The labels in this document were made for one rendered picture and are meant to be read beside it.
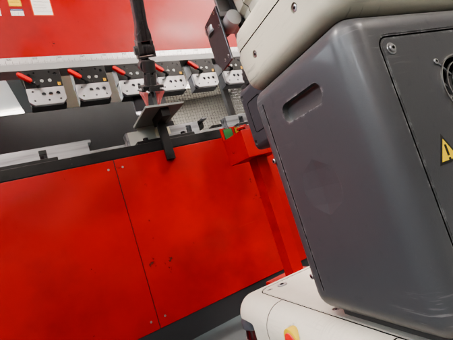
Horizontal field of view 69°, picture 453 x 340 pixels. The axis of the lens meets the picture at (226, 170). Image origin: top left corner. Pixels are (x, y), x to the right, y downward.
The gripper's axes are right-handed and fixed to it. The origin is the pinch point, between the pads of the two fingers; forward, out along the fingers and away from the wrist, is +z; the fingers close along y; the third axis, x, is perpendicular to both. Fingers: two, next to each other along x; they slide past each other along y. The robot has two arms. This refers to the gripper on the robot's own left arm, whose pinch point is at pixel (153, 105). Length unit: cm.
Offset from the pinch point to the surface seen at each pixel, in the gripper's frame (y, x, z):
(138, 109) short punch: 1.9, -17.4, 4.0
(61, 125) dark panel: 34, -69, 17
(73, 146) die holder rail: 35.8, -8.9, 15.2
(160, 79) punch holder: -12.9, -21.1, -9.4
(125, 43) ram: 0.1, -31.8, -27.4
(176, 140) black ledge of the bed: -7.3, 5.9, 16.8
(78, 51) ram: 23.1, -30.1, -24.4
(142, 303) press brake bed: 27, 37, 73
